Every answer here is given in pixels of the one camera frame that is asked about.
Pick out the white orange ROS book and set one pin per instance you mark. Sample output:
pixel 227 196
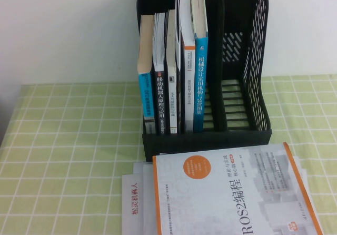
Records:
pixel 189 87

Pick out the black plastic book holder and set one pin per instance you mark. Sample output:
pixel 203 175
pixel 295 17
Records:
pixel 237 140

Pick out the white spine thin book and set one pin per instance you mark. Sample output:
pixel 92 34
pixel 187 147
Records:
pixel 172 106

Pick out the white paper sheet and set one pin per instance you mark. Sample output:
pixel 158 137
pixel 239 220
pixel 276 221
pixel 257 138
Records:
pixel 138 167

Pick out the white orange ROS2 book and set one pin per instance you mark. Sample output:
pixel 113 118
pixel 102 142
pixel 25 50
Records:
pixel 302 178

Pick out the blue spine mechanisms book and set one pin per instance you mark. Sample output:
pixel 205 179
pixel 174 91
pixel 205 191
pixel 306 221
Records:
pixel 200 87

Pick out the green checked tablecloth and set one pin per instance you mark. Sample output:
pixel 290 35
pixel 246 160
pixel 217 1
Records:
pixel 65 140

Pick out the black spine robotics book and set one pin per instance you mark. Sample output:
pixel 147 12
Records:
pixel 159 100

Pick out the light blue spine book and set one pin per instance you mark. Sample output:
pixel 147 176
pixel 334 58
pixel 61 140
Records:
pixel 146 95

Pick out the white paper booklet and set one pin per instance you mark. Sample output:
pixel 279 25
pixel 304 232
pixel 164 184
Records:
pixel 148 193

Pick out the large white ROS2 book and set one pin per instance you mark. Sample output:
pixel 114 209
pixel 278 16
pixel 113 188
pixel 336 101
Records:
pixel 210 206

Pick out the white booklet with red text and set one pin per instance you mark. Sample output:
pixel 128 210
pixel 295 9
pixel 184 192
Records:
pixel 133 200

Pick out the thin white brown booklet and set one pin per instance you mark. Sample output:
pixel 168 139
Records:
pixel 178 21

